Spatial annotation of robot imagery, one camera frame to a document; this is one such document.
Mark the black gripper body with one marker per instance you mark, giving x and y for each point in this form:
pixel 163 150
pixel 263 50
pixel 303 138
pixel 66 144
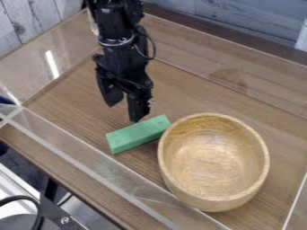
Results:
pixel 125 59

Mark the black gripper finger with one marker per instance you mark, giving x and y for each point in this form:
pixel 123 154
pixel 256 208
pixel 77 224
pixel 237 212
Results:
pixel 139 104
pixel 108 82

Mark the green rectangular block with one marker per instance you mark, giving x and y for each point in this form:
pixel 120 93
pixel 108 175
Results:
pixel 135 135

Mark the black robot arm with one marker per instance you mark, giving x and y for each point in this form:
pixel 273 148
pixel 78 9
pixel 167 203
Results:
pixel 117 17

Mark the brown wooden bowl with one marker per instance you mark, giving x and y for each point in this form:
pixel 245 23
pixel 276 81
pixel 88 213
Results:
pixel 213 161

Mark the clear acrylic front barrier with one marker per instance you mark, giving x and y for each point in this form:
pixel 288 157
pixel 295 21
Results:
pixel 52 143

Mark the black table leg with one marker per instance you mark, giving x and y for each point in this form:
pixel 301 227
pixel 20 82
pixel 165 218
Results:
pixel 50 190

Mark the clear acrylic corner bracket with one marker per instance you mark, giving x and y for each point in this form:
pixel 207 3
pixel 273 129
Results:
pixel 92 21

